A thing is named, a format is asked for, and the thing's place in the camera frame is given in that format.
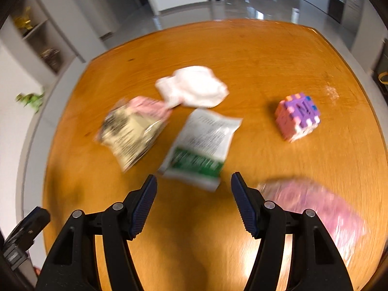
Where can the gold ornament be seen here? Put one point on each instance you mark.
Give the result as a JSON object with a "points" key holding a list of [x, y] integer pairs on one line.
{"points": [[23, 19]]}

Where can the white green packet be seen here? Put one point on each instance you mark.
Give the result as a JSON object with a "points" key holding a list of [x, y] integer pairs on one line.
{"points": [[203, 139]]}

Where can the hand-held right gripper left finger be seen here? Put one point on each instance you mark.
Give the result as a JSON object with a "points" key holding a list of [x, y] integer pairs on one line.
{"points": [[142, 209]]}

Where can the pink plastic packet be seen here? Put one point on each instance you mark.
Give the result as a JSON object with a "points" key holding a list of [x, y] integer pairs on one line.
{"points": [[333, 209]]}

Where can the white shelf unit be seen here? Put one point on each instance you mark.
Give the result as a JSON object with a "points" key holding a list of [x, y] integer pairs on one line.
{"points": [[65, 36]]}

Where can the pink purple foam cube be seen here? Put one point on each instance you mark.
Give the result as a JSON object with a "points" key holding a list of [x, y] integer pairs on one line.
{"points": [[297, 118]]}

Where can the pink beige snack packet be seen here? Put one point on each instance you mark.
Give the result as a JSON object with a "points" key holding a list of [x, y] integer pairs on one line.
{"points": [[130, 130]]}

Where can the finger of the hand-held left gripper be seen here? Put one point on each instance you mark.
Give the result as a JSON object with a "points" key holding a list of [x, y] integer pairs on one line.
{"points": [[33, 222]]}

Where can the vase of dried flowers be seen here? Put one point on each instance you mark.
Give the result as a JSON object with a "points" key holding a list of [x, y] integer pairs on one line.
{"points": [[51, 57]]}

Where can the green dinosaur toy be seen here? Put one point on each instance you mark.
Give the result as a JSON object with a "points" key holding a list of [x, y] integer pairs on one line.
{"points": [[30, 99]]}

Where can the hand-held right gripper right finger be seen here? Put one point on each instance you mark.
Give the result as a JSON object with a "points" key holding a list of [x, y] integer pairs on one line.
{"points": [[244, 206]]}

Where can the crumpled white tissue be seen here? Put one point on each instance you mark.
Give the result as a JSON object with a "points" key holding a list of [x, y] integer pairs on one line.
{"points": [[194, 88]]}

